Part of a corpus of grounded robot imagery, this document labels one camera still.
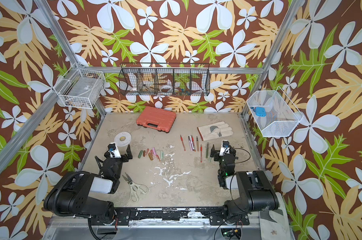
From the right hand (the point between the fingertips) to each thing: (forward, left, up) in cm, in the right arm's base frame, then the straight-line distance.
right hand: (221, 145), depth 90 cm
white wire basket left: (+24, +82, +25) cm, 90 cm away
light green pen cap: (-1, +37, -10) cm, 38 cm away
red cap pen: (-2, +40, -10) cm, 41 cm away
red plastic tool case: (+28, +42, -5) cm, 51 cm away
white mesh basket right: (+11, -28, +16) cm, 34 cm away
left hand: (0, +62, +3) cm, 62 cm away
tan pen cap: (-2, +45, -9) cm, 46 cm away
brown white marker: (+9, +17, -9) cm, 21 cm away
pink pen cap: (+3, +43, -9) cm, 44 cm away
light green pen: (-4, +6, -11) cm, 13 cm away
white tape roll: (+12, +66, -9) cm, 68 cm away
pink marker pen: (+7, +18, -9) cm, 22 cm away
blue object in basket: (+13, -22, +15) cm, 30 cm away
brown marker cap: (+1, +49, -10) cm, 50 cm away
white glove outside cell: (-40, -20, -9) cm, 46 cm away
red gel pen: (+11, +24, -10) cm, 28 cm away
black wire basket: (+38, +35, +21) cm, 56 cm away
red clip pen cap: (+1, +44, -10) cm, 45 cm away
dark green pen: (+1, +7, -10) cm, 13 cm away
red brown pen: (+2, +11, -10) cm, 15 cm away
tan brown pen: (+7, +13, -10) cm, 18 cm away
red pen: (+11, +16, -10) cm, 22 cm away
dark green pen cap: (0, +52, -9) cm, 53 cm away
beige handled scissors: (-22, +51, -10) cm, 56 cm away
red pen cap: (+2, +47, -10) cm, 48 cm away
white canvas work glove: (+19, -3, -8) cm, 21 cm away
